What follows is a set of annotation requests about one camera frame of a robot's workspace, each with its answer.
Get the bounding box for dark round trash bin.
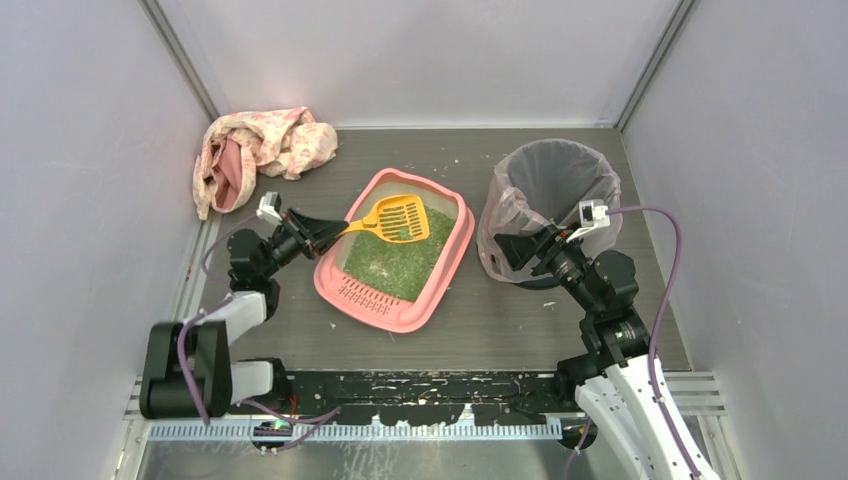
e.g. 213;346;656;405
516;277;560;291

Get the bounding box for pink plastic trash bag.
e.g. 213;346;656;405
476;139;621;285

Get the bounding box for orange litter scoop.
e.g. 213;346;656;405
340;194;430;244

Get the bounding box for pink litter box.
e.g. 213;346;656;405
313;168;475;334

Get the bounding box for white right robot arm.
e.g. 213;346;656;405
494;226;718;479

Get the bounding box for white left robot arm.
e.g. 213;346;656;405
139;209;349;422

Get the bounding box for green cat litter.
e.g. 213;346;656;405
343;207;456;302

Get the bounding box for pink floral cloth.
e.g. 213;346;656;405
192;106;339;221

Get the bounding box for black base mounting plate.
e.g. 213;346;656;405
261;370;581;426

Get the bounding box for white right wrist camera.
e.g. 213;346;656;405
566;199;610;242

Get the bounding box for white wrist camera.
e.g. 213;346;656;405
566;199;610;242
256;192;282;226

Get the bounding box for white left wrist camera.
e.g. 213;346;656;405
256;192;282;226

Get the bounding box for aluminium front rail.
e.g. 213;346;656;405
114;361;724;479

